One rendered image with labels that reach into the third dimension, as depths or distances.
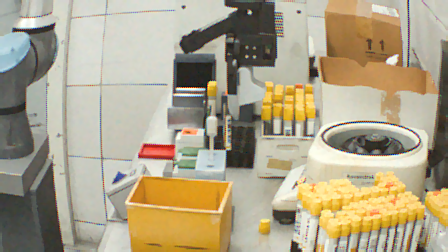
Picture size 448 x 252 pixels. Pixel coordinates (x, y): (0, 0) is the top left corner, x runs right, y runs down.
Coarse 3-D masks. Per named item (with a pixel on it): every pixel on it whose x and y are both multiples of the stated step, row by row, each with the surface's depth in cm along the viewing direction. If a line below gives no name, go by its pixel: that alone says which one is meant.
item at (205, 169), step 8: (200, 152) 171; (208, 152) 172; (216, 152) 172; (224, 152) 172; (200, 160) 168; (208, 160) 168; (216, 160) 168; (224, 160) 168; (200, 168) 164; (208, 168) 164; (216, 168) 164; (224, 168) 167; (200, 176) 164; (208, 176) 163; (216, 176) 163; (224, 176) 168; (232, 208) 174; (232, 216) 170; (232, 224) 167
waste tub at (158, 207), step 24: (144, 192) 160; (168, 192) 160; (192, 192) 159; (216, 192) 159; (144, 216) 148; (168, 216) 147; (192, 216) 147; (216, 216) 146; (144, 240) 149; (168, 240) 148; (192, 240) 148; (216, 240) 147
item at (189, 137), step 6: (186, 132) 190; (192, 132) 190; (198, 132) 190; (180, 138) 189; (186, 138) 188; (192, 138) 188; (198, 138) 188; (204, 138) 190; (180, 144) 189; (186, 144) 189; (192, 144) 189; (198, 144) 189; (204, 144) 190
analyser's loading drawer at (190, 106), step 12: (180, 96) 216; (192, 96) 216; (204, 96) 221; (168, 108) 211; (180, 108) 211; (192, 108) 211; (204, 108) 219; (168, 120) 212; (180, 120) 212; (192, 120) 212
